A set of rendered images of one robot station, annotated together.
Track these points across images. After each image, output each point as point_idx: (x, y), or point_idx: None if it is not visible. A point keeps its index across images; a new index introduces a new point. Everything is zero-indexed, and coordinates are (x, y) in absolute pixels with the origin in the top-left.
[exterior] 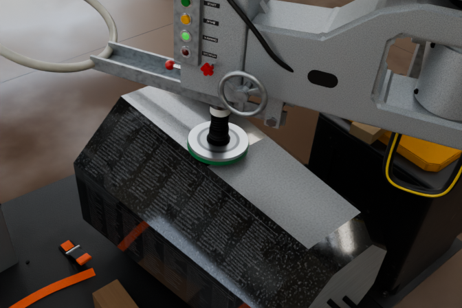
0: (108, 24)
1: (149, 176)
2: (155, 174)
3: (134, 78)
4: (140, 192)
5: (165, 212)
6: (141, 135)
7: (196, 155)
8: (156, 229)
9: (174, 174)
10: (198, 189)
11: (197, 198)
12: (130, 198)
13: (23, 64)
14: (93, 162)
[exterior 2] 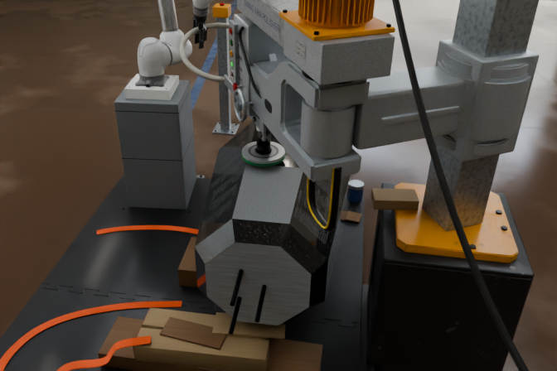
0: None
1: (229, 163)
2: (230, 163)
3: (233, 92)
4: (220, 171)
5: (217, 184)
6: (244, 140)
7: (241, 152)
8: (208, 192)
9: (234, 165)
10: (234, 175)
11: (230, 180)
12: (215, 173)
13: (186, 66)
14: (223, 151)
